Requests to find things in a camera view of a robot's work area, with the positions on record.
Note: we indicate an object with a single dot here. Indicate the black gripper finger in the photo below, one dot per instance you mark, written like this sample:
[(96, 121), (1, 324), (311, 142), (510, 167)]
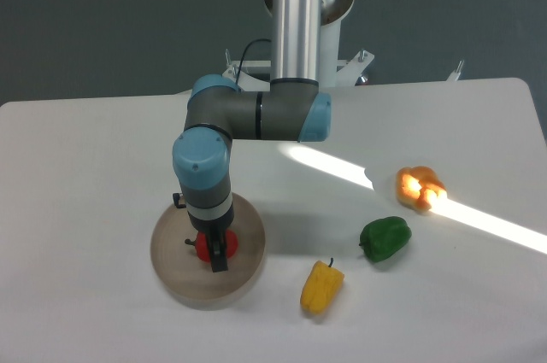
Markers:
[(216, 242)]

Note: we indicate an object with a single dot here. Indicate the beige round plate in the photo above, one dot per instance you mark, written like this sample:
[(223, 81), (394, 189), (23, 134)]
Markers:
[(182, 261)]

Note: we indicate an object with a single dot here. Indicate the orange bell pepper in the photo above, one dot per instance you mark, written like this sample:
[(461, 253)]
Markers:
[(419, 188)]

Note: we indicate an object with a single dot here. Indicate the red bell pepper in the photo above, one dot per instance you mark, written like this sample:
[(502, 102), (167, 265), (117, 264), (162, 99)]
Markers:
[(199, 243)]

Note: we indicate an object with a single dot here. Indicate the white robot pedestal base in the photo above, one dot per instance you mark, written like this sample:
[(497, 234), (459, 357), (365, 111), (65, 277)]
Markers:
[(304, 44)]

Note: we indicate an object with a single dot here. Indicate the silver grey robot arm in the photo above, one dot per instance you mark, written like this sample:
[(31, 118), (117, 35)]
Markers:
[(295, 107)]

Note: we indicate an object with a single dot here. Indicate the green bell pepper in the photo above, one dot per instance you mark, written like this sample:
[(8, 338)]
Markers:
[(382, 238)]

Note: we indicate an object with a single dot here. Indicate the yellow bell pepper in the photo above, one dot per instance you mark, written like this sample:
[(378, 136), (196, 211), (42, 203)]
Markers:
[(321, 287)]

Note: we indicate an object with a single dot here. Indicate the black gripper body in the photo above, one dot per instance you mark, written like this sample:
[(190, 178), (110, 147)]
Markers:
[(204, 220)]

